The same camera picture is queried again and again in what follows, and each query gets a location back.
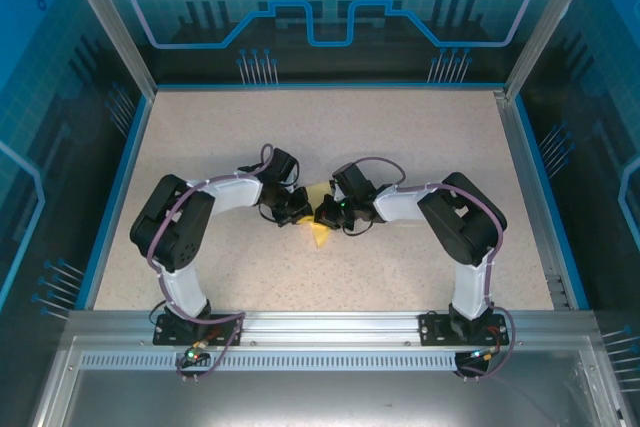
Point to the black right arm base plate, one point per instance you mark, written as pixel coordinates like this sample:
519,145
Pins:
431,331

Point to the blue table edge strip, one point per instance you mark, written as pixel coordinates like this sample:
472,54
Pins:
555,207
115,207

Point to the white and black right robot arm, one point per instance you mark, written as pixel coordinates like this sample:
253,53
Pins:
400,204

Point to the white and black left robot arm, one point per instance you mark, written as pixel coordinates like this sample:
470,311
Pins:
235,194

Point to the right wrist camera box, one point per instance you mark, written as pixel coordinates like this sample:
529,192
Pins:
336,192

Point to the aluminium frame post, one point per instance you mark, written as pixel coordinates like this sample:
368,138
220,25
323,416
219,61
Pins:
107,22
550,22

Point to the silver metal front tray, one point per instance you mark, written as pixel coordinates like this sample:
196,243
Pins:
320,399

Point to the aluminium mounting rail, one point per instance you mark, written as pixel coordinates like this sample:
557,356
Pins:
330,327

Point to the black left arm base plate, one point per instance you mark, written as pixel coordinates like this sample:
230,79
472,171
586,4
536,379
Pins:
162,336

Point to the yellow cloth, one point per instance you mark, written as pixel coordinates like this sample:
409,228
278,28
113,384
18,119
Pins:
320,237

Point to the aluminium side rail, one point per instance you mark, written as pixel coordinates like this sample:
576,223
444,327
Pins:
530,197

